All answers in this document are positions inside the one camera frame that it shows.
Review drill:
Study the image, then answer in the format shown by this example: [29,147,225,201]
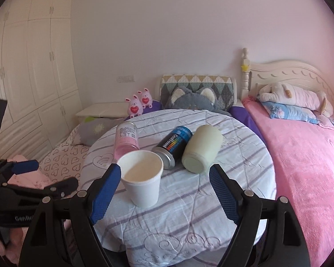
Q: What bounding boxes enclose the blue printed pillow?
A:
[261,101,320,124]

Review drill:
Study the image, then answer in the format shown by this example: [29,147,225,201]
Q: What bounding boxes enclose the cream wardrobe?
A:
[0,0,83,162]

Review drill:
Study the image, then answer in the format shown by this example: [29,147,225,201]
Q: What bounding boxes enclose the pink pig plush toy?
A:
[257,83,334,117]

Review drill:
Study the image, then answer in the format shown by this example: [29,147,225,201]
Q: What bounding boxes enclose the pink blanket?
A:
[241,96,334,267]

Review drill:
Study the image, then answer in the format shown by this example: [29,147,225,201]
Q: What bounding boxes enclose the white bedside cabinet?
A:
[76,102,131,119]

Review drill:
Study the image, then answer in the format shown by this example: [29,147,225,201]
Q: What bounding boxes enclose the grey cat plush pillow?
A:
[164,87,231,112]

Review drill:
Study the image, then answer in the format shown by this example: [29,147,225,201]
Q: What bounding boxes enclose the pink bottle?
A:
[114,121,140,162]

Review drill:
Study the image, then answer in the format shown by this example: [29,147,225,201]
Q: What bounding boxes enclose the pink cloth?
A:
[6,155,54,190]

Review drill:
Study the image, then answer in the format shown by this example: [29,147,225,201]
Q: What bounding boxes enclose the black and blue can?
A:
[151,126,194,170]

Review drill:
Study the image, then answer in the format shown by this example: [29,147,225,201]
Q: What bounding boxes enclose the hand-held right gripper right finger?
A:
[209,164,312,267]

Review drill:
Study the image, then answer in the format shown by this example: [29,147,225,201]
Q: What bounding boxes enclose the pale green cup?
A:
[181,125,224,173]

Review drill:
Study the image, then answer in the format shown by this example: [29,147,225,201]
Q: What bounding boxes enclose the grey flower pillow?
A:
[71,117,126,146]

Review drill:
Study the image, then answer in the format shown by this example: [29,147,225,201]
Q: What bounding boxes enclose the pink bunny plush toy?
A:
[137,88,153,109]
[125,95,143,118]

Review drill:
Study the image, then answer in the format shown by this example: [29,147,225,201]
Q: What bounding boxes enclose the diamond pattern quilted cushion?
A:
[159,75,238,111]

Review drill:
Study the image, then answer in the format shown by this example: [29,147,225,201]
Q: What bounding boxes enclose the heart print bed sheet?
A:
[39,122,91,193]

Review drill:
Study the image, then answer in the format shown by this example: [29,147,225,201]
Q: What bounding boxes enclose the white bed headboard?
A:
[240,47,334,114]

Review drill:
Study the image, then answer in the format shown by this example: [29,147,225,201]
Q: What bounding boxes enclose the round table striped cloth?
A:
[79,108,277,267]

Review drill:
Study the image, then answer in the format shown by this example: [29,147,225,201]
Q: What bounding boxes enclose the white paper cup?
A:
[117,150,164,208]

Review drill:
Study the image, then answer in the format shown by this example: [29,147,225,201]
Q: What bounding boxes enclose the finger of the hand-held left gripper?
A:
[0,158,40,184]
[2,177,79,201]

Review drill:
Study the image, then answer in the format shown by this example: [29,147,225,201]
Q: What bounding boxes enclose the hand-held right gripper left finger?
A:
[19,163,122,267]

